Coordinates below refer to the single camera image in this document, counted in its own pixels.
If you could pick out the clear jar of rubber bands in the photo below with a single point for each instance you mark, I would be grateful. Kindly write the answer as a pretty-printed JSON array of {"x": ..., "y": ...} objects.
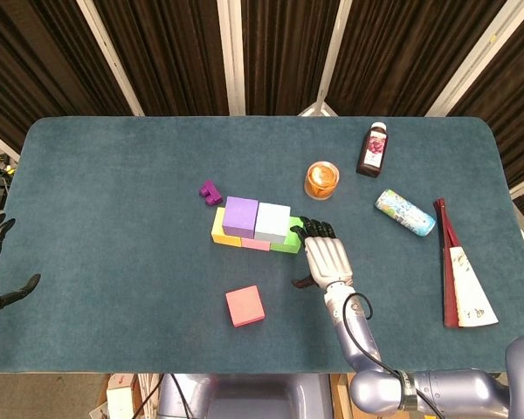
[{"x": 322, "y": 179}]

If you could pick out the light blue foam cube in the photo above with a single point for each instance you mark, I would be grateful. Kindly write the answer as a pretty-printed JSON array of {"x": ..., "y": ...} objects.
[{"x": 271, "y": 220}]

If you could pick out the yellow foam cube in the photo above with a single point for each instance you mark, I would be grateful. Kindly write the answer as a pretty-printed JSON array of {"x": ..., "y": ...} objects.
[{"x": 220, "y": 231}]

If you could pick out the small purple toy block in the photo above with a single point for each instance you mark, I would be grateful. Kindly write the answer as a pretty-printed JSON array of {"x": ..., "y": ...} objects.
[{"x": 210, "y": 194}]

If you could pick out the light wooden board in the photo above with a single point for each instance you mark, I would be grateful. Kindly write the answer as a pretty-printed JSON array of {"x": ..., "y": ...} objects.
[{"x": 340, "y": 401}]

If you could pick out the right lavender robot arm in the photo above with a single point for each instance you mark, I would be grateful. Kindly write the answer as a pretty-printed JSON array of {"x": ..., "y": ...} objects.
[{"x": 358, "y": 331}]

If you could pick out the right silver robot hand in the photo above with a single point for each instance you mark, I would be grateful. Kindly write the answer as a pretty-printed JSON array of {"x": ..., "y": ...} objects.
[{"x": 329, "y": 262}]

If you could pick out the teal table cloth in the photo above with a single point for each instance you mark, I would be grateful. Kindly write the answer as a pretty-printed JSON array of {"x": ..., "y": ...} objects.
[{"x": 113, "y": 144}]

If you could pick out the white partition foot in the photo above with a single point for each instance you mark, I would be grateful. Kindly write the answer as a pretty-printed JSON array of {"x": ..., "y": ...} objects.
[{"x": 316, "y": 110}]

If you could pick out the dark juice bottle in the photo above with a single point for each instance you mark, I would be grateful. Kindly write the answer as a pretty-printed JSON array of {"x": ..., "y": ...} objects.
[{"x": 372, "y": 150}]

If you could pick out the lavender robot torso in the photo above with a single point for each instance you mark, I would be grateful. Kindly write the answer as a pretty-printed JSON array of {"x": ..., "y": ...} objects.
[{"x": 253, "y": 397}]

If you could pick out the red paper folding fan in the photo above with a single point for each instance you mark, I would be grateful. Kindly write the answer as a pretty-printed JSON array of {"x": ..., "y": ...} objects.
[{"x": 467, "y": 288}]

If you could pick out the red foam cube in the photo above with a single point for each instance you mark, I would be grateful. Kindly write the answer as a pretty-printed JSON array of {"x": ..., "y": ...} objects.
[{"x": 244, "y": 305}]

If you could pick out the brown pleated curtain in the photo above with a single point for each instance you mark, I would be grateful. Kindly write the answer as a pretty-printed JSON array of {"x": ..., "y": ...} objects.
[{"x": 170, "y": 52}]

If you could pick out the pink foam cube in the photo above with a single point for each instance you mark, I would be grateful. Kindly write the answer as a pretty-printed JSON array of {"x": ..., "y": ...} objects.
[{"x": 255, "y": 245}]

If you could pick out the purple foam cube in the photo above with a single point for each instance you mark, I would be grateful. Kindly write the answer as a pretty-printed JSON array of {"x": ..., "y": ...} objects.
[{"x": 240, "y": 216}]

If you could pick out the green foam cube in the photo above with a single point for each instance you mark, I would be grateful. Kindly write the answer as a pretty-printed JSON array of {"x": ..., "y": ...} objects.
[{"x": 292, "y": 242}]

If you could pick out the white cardboard box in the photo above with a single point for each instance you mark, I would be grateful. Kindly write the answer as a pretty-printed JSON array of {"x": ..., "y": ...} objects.
[{"x": 120, "y": 401}]

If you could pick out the printed drink can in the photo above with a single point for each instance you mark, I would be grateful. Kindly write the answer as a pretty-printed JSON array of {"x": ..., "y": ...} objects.
[{"x": 406, "y": 212}]

